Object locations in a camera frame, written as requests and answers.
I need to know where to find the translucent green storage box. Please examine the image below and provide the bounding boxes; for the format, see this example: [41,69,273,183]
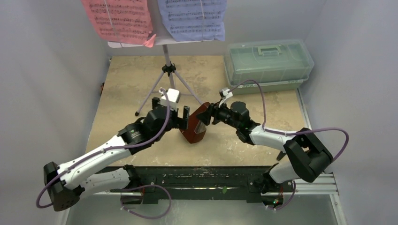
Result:
[223,39,314,95]

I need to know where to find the black handled tool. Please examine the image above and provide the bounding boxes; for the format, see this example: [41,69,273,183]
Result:
[276,152,286,161]

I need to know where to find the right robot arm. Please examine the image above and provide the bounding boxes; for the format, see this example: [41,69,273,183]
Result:
[196,101,333,193]

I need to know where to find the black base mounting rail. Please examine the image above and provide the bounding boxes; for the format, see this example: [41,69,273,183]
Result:
[125,165,293,204]

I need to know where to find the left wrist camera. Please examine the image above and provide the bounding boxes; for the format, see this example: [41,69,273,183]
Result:
[159,88,181,112]

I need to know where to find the brown wooden metronome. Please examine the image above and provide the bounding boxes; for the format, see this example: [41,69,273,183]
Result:
[179,102,210,144]

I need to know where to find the lilac perforated music stand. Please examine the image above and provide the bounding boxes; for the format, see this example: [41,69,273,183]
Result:
[107,0,228,117]

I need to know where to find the white sheet music pages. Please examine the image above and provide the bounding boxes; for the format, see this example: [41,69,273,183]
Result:
[158,0,227,42]

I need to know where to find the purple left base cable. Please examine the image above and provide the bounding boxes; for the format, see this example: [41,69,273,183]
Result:
[120,185,172,219]

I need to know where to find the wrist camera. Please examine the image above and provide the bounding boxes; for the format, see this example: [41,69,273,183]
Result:
[159,88,181,112]
[218,88,233,108]

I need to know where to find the pink paper folder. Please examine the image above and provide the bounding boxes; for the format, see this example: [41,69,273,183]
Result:
[81,0,156,48]

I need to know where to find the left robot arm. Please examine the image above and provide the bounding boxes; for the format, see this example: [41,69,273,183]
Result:
[36,95,190,212]

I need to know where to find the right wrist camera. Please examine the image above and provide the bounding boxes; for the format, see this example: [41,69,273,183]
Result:
[218,88,233,108]

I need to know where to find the aluminium frame rails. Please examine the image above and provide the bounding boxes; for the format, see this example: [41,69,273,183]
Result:
[57,88,347,225]

